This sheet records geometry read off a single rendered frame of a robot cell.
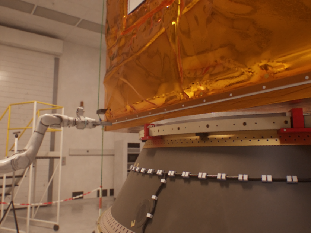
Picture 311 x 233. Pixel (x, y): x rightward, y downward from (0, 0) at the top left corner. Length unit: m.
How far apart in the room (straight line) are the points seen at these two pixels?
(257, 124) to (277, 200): 0.28
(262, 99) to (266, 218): 0.42
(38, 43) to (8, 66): 1.08
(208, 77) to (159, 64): 0.41
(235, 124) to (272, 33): 0.36
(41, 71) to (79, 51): 1.52
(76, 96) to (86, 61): 1.34
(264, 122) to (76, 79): 8.44
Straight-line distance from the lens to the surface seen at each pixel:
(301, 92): 0.98
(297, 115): 1.09
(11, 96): 8.57
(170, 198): 1.15
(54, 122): 1.67
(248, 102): 1.09
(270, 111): 1.14
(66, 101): 8.97
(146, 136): 1.42
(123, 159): 8.67
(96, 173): 9.22
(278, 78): 1.03
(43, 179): 8.62
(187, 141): 1.23
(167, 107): 1.47
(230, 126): 1.10
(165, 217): 1.14
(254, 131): 1.14
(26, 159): 1.59
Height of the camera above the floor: 1.58
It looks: 8 degrees up
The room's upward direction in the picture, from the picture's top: straight up
